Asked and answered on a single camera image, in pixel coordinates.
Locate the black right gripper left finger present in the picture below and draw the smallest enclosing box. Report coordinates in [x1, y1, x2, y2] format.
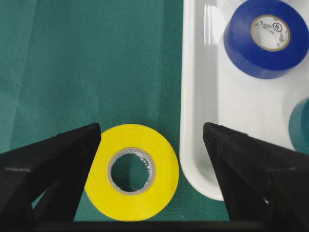
[0, 123, 101, 232]

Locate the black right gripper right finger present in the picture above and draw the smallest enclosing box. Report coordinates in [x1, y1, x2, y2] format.
[204, 122, 309, 232]

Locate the teal tape roll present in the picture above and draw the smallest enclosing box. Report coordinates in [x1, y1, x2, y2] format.
[289, 98, 309, 155]

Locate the yellow tape roll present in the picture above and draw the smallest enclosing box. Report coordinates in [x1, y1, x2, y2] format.
[84, 124, 179, 221]

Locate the blue tape roll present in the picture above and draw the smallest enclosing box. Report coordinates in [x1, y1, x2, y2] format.
[224, 0, 309, 79]

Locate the green table cloth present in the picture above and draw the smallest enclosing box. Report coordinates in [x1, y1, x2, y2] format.
[0, 0, 230, 222]

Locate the white plastic tray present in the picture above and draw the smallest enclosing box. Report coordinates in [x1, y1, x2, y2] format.
[180, 0, 309, 201]

